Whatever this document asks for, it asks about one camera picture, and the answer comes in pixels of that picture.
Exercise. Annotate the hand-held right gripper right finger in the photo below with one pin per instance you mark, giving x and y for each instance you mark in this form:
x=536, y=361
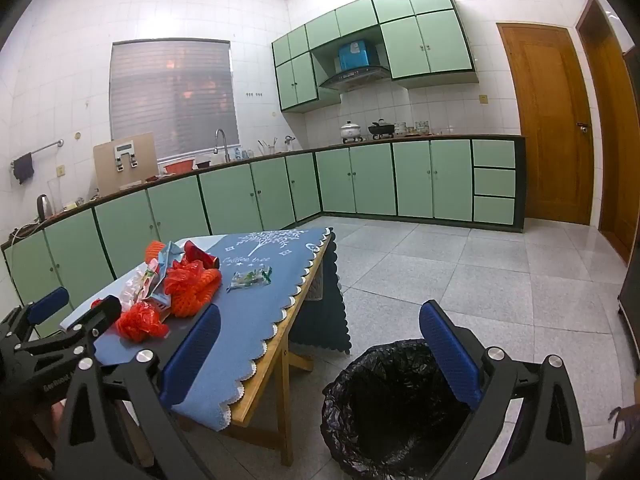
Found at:
x=447, y=360

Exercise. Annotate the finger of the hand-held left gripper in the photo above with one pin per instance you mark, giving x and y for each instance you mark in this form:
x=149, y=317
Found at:
x=102, y=312
x=47, y=305

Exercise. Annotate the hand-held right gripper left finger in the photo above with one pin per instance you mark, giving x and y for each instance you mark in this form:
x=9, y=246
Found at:
x=192, y=355

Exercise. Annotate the red plastic net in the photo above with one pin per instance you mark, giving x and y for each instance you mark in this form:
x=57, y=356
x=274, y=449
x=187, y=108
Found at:
x=142, y=325

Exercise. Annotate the pink white wrapper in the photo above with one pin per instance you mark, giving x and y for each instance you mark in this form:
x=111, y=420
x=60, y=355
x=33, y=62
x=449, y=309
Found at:
x=137, y=285

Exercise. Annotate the small orange foam fruit net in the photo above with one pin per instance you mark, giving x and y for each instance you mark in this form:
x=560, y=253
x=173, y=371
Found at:
x=155, y=251

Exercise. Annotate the bin with black bag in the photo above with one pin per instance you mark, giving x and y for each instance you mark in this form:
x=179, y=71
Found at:
x=380, y=410

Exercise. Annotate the clear green print wrapper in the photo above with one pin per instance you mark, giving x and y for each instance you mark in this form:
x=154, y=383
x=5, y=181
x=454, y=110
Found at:
x=250, y=280

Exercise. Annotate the crushed red soda can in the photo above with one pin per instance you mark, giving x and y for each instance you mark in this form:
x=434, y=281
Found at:
x=200, y=255

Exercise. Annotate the person's left hand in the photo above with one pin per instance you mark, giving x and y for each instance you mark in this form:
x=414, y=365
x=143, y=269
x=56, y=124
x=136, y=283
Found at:
x=40, y=435

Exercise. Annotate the blue tree print tablecloth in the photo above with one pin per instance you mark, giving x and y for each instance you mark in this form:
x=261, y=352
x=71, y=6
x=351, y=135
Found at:
x=260, y=300

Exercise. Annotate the metal kettle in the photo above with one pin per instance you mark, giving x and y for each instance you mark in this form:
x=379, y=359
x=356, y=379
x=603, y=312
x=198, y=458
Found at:
x=45, y=207

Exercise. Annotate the wooden folding table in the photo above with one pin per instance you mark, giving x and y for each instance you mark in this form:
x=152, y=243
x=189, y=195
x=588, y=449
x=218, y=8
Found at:
x=286, y=410

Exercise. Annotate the dark towel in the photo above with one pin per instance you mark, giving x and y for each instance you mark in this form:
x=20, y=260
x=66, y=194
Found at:
x=23, y=169

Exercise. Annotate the cardboard box on counter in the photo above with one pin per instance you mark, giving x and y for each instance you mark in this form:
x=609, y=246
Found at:
x=147, y=160

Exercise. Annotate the red basin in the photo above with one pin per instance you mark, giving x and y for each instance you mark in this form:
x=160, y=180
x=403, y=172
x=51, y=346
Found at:
x=179, y=166

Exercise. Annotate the dark bowl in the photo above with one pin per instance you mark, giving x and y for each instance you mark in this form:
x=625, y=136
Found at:
x=204, y=164

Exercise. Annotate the wooden stool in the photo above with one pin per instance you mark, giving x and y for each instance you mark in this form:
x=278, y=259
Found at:
x=622, y=417

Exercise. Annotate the green base cabinets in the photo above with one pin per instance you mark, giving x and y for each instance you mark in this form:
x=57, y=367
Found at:
x=380, y=180

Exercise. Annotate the utensil holder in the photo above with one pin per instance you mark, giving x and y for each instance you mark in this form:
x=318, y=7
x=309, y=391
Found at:
x=270, y=149

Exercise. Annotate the grey window blind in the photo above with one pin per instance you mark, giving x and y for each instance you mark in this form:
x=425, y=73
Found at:
x=170, y=100

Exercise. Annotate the glass jar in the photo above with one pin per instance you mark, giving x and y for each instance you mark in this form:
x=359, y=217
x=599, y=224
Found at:
x=422, y=128

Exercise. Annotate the black wok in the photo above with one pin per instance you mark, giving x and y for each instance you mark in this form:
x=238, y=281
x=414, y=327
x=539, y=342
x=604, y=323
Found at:
x=381, y=131

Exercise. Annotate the white cooking pot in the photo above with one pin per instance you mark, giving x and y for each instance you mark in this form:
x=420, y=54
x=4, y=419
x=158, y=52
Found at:
x=350, y=131

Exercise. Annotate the black range hood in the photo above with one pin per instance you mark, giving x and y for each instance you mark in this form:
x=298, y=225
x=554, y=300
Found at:
x=355, y=80

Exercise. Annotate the blue box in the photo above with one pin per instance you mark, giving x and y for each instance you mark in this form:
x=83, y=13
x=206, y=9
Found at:
x=357, y=55

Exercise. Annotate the metal towel rail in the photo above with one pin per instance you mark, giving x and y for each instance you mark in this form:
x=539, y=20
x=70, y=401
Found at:
x=42, y=149

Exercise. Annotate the green wall cabinets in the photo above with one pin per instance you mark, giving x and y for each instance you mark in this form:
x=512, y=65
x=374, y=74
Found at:
x=435, y=45

